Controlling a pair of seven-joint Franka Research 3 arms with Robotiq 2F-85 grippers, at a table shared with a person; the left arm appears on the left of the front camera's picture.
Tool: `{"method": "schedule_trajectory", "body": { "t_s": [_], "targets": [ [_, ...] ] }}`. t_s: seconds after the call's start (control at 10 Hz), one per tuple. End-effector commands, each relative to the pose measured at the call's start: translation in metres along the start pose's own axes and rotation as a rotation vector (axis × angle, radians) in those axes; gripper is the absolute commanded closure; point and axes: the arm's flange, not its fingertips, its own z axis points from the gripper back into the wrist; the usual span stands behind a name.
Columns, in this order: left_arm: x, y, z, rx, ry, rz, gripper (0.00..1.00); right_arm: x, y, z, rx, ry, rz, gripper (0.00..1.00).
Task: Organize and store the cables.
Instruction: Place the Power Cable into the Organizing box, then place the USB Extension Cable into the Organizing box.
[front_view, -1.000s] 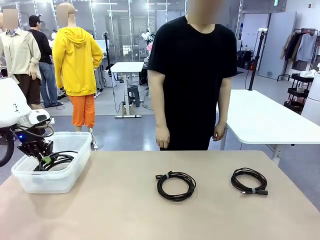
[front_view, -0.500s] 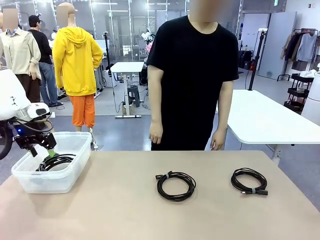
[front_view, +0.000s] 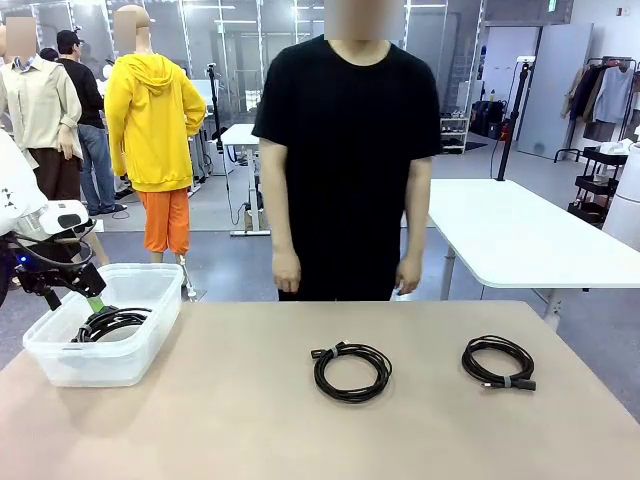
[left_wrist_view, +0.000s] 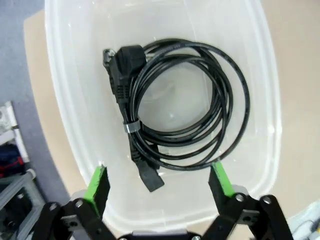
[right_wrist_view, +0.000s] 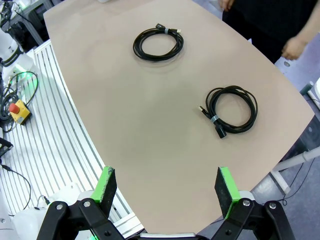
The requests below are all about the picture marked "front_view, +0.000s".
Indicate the orange cropped pants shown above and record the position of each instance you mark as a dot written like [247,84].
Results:
[165,220]

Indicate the red fire alarm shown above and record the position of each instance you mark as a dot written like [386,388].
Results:
[623,11]

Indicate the light grey hanging sweater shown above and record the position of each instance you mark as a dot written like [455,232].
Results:
[612,95]

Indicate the man in black shirt jeans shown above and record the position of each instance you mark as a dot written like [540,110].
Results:
[82,95]

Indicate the beige hanging coat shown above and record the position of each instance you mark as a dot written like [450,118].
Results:
[570,95]

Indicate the red fire extinguisher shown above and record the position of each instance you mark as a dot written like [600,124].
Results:
[506,132]

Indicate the yellow hoodie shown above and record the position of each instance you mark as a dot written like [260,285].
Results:
[150,130]

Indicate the brown shorts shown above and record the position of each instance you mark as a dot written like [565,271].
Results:
[62,175]

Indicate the person in black t-shirt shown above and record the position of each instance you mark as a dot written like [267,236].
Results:
[350,150]

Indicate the dark navy hanging coat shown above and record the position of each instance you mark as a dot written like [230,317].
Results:
[586,95]

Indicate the person's right forearm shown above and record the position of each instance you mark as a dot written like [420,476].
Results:
[284,230]

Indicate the white item on cart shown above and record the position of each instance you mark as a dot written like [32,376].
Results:
[615,148]

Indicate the clear plastic storage bin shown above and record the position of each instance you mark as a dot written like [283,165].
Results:
[115,360]

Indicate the beige button shirt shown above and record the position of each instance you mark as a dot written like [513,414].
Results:
[40,100]

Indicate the person's left hand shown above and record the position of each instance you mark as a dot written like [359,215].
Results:
[409,275]

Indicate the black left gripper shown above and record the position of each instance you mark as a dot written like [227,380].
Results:
[65,280]

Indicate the mannequin in yellow hoodie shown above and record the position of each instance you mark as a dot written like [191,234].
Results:
[143,45]

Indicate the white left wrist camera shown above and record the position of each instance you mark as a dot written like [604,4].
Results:
[62,220]

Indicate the mannequin stand base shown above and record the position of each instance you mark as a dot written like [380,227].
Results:
[196,295]

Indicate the grey partition panel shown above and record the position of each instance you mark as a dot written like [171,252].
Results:
[555,90]

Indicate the mannequin in beige shirt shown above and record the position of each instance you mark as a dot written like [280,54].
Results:
[67,137]

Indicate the black trolley cart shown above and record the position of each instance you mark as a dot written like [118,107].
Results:
[597,182]

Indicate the black clothes rack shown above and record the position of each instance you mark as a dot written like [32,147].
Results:
[612,59]

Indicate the dark hanging skirt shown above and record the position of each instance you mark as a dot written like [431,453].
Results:
[600,131]

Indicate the white shoe rack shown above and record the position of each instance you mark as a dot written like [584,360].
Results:
[455,135]

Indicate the white standing desk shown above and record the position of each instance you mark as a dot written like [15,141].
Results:
[240,132]

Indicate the large white table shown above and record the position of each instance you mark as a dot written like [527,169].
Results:
[525,230]

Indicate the person's right hand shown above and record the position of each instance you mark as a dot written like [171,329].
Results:
[287,272]

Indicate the black tripod stand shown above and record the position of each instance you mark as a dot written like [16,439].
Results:
[219,136]

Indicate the black bags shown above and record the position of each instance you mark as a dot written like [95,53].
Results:
[482,120]

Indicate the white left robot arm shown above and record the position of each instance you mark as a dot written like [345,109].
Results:
[17,190]

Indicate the person's left forearm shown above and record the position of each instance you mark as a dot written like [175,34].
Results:
[415,230]

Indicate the black camera pole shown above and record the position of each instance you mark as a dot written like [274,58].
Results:
[510,135]

